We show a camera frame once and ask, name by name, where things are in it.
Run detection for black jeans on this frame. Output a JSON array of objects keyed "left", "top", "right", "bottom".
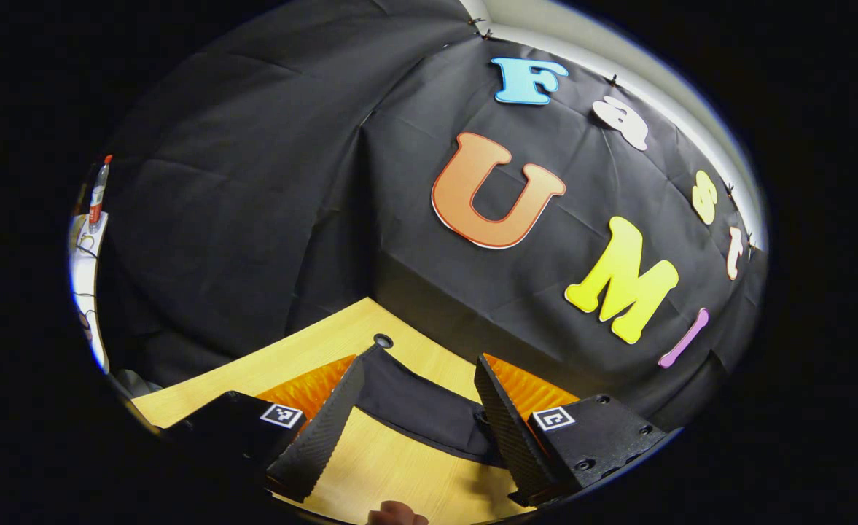
[{"left": 356, "top": 343, "right": 510, "bottom": 469}]

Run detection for black backdrop cloth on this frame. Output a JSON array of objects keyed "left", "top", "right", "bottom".
[{"left": 97, "top": 0, "right": 768, "bottom": 431}]

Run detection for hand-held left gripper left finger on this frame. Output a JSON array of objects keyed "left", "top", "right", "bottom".
[{"left": 160, "top": 354, "right": 367, "bottom": 504}]

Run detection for red capped bottle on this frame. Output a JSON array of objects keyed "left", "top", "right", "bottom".
[{"left": 87, "top": 154, "right": 114, "bottom": 227}]

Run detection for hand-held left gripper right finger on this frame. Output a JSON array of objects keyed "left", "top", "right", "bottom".
[{"left": 473, "top": 354, "right": 668, "bottom": 508}]

